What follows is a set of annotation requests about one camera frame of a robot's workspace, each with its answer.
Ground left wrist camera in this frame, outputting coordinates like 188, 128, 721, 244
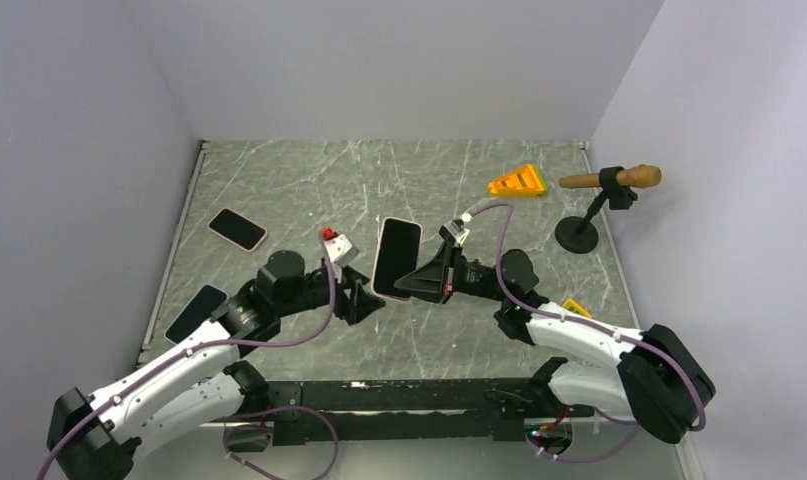
320, 227, 360, 268

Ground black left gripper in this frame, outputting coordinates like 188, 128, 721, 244
277, 261, 385, 325

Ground beige phone case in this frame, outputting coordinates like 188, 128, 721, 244
371, 216, 424, 303

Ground black base frame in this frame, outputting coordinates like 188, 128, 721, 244
232, 378, 573, 446

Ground yellow grid toy block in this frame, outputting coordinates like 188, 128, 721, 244
562, 297, 592, 318

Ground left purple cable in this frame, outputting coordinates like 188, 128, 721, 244
37, 231, 339, 480

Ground black phone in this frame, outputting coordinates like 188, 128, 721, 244
375, 220, 422, 299

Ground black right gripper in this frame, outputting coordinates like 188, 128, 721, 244
395, 241, 511, 304

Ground phone in blue case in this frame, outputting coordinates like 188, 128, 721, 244
164, 284, 229, 344

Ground orange triangular toy block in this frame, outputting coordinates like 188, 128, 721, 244
487, 164, 547, 197

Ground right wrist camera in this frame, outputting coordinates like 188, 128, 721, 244
439, 212, 473, 246

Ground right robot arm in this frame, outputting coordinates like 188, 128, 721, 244
394, 245, 716, 444

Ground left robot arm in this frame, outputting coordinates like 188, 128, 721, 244
38, 250, 385, 479

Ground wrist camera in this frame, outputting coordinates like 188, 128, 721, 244
439, 212, 473, 246
320, 227, 360, 268

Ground brown microphone on stand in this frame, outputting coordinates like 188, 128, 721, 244
555, 164, 662, 254

